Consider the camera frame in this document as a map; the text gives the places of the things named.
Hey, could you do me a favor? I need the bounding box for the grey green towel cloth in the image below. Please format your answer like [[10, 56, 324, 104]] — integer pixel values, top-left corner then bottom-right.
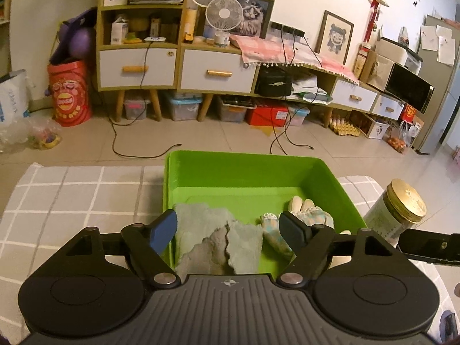
[[174, 203, 263, 281]]

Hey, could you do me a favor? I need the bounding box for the glass jar gold lid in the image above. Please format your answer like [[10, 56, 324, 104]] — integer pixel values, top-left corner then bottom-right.
[[364, 178, 427, 246]]

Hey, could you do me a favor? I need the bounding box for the green plastic bin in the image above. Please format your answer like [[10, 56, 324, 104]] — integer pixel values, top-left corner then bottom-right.
[[163, 151, 365, 277]]

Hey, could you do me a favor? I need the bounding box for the grey checked tablecloth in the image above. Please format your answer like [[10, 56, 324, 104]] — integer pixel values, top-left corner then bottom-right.
[[1, 164, 459, 344]]

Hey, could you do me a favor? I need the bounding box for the egg carton tray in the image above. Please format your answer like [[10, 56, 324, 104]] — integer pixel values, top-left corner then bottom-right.
[[328, 114, 361, 137]]

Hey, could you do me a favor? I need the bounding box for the red box under cabinet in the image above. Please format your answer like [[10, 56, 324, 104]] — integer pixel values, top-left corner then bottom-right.
[[246, 98, 288, 127]]

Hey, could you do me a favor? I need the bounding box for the black microwave oven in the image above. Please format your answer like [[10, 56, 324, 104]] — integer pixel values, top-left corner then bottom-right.
[[384, 63, 434, 113]]

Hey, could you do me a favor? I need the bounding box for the red snack bucket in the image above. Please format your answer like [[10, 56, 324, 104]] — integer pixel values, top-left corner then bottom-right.
[[47, 60, 92, 127]]

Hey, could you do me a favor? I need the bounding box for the black bag on shelf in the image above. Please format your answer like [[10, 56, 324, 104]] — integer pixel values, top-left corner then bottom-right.
[[255, 66, 292, 97]]

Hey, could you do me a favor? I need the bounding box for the low wooden tv cabinet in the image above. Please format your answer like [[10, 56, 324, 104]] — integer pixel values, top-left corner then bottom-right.
[[176, 36, 404, 122]]

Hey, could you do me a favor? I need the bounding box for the grey refrigerator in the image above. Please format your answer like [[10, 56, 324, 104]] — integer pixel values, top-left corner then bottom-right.
[[413, 16, 459, 155]]

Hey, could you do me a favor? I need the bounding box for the pink table runner cloth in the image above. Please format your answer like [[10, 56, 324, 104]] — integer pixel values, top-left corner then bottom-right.
[[230, 34, 359, 85]]

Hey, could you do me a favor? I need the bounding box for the framed cartoon girl picture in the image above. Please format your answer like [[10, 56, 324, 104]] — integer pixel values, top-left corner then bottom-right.
[[315, 10, 354, 65]]

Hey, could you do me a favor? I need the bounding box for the purple ball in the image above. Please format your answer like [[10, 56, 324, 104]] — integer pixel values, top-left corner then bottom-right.
[[69, 28, 96, 59]]

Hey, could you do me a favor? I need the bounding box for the wooden shelf cabinet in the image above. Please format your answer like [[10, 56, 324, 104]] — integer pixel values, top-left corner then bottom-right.
[[96, 0, 188, 121]]

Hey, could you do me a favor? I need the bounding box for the white desk fan front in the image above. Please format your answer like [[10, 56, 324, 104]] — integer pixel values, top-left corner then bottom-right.
[[205, 0, 243, 47]]

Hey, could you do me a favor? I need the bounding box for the framed cat picture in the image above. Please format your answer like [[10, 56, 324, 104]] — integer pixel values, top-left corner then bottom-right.
[[232, 0, 275, 39]]

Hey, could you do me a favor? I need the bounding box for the black cable on floor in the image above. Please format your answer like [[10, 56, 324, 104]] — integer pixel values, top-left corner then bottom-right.
[[89, 41, 183, 160]]

